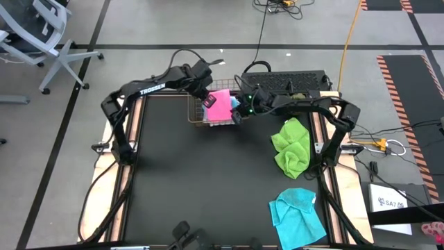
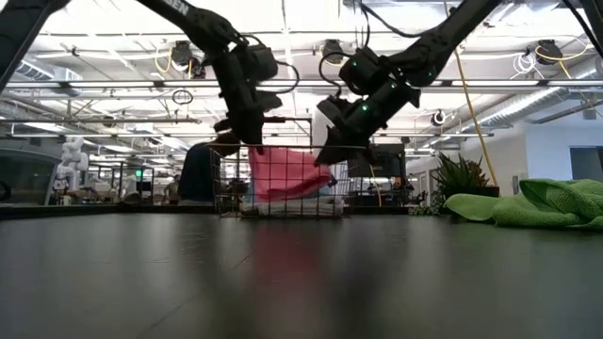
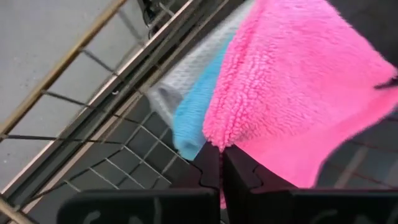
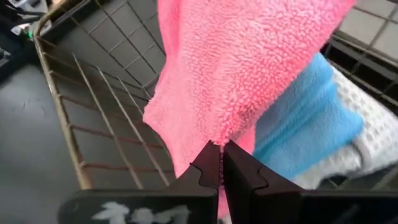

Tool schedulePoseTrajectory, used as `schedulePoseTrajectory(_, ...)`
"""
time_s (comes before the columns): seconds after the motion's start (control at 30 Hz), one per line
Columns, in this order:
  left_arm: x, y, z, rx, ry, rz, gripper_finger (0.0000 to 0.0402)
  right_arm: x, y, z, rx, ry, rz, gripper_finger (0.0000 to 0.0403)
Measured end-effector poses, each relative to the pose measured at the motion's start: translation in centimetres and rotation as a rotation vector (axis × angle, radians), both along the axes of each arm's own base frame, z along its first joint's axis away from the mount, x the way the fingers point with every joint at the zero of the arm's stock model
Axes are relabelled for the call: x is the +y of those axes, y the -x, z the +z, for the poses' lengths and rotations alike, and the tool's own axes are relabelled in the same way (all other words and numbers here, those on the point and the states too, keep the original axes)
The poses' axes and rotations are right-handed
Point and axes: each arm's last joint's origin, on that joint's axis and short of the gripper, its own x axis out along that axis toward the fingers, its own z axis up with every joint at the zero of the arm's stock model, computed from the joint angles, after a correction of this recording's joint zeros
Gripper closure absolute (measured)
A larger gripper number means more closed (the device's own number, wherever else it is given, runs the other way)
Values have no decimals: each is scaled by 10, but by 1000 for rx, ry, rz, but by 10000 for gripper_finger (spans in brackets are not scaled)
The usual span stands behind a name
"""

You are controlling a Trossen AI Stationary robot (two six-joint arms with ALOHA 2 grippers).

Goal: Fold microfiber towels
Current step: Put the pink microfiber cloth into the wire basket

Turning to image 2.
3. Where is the green microfiber towel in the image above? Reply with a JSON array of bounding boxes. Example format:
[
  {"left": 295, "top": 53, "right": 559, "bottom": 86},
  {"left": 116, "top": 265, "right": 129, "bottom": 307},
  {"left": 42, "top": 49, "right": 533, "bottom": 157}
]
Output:
[{"left": 443, "top": 177, "right": 603, "bottom": 231}]

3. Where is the white coiled cable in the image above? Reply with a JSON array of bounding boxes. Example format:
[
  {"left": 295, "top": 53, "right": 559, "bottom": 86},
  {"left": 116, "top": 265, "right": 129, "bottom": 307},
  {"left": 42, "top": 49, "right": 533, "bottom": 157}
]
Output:
[{"left": 512, "top": 51, "right": 538, "bottom": 76}]

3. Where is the thin black cable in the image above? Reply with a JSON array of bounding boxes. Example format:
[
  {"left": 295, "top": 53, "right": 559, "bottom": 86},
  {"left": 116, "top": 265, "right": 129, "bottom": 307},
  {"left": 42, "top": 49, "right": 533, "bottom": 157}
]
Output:
[{"left": 562, "top": 0, "right": 603, "bottom": 58}]

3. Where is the black aluminium station frame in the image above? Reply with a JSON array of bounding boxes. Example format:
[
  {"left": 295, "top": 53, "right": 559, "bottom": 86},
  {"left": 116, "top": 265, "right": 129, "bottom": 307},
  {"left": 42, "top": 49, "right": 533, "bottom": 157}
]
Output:
[{"left": 0, "top": 0, "right": 72, "bottom": 90}]

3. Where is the person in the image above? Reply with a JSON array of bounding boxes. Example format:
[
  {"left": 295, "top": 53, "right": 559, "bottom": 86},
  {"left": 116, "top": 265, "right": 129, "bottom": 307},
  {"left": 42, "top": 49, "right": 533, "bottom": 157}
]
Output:
[
  {"left": 177, "top": 131, "right": 240, "bottom": 204},
  {"left": 163, "top": 174, "right": 182, "bottom": 205}
]

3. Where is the small potted plant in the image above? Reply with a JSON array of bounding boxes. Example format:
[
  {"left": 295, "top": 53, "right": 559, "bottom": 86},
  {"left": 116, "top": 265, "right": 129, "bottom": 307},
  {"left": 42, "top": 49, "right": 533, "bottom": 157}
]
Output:
[{"left": 409, "top": 153, "right": 500, "bottom": 218}]

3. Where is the grey machine cabinet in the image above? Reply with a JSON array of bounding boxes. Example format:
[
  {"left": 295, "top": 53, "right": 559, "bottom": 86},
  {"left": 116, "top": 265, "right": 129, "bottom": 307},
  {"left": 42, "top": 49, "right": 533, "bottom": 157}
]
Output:
[{"left": 0, "top": 148, "right": 60, "bottom": 206}]

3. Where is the gold wire basket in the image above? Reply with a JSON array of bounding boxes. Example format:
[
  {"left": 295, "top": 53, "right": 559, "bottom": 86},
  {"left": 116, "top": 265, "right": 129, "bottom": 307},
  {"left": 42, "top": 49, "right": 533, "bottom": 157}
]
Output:
[{"left": 209, "top": 143, "right": 352, "bottom": 218}]

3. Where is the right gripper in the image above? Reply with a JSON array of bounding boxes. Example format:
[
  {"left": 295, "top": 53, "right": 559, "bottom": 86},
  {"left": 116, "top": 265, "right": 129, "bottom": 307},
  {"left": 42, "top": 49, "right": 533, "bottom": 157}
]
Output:
[{"left": 314, "top": 79, "right": 422, "bottom": 166}]

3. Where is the thin yellow cable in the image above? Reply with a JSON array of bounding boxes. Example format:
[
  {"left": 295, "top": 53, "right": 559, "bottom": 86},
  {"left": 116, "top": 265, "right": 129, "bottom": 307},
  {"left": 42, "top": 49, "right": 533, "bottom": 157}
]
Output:
[{"left": 368, "top": 164, "right": 383, "bottom": 208}]

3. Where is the dark glass door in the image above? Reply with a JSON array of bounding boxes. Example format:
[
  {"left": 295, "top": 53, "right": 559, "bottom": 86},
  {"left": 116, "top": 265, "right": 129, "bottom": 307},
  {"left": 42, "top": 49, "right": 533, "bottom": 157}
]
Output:
[{"left": 569, "top": 146, "right": 603, "bottom": 183}]

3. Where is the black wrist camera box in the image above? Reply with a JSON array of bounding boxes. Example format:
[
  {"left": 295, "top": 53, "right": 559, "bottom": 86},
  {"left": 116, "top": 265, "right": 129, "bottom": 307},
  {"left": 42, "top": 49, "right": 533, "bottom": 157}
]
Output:
[
  {"left": 338, "top": 45, "right": 393, "bottom": 96},
  {"left": 244, "top": 44, "right": 280, "bottom": 82}
]

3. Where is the white round column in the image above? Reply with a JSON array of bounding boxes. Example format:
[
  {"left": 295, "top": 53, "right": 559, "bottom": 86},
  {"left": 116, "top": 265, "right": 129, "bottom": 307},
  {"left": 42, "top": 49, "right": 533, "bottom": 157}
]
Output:
[{"left": 311, "top": 105, "right": 350, "bottom": 148}]

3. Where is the black metal cart frame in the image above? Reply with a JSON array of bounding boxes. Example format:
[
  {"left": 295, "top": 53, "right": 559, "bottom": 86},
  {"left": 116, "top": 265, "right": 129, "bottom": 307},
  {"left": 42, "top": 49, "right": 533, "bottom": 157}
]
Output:
[{"left": 263, "top": 116, "right": 314, "bottom": 147}]

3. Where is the black monitor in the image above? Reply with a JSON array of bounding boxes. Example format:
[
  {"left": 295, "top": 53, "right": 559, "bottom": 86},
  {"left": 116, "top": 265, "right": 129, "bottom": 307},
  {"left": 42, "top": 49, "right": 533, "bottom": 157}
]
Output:
[{"left": 348, "top": 143, "right": 407, "bottom": 179}]

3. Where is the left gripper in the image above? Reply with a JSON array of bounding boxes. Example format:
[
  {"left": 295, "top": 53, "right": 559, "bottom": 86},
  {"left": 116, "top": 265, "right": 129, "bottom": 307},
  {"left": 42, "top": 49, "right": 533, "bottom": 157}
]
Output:
[{"left": 211, "top": 49, "right": 284, "bottom": 155}]

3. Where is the pink microfiber towel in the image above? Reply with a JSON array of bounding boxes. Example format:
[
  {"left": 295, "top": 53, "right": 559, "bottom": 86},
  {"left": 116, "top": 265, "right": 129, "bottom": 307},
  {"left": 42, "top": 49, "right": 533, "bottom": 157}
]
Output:
[{"left": 248, "top": 146, "right": 334, "bottom": 203}]

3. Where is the silver ventilation duct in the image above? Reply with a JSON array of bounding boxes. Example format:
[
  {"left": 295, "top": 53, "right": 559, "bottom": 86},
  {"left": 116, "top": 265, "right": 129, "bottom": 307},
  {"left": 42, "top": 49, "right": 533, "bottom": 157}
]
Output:
[{"left": 470, "top": 70, "right": 603, "bottom": 129}]

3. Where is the black metal rack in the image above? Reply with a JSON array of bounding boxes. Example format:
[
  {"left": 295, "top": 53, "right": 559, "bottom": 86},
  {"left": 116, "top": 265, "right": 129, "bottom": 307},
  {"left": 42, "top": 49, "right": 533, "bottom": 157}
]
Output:
[{"left": 87, "top": 162, "right": 156, "bottom": 207}]

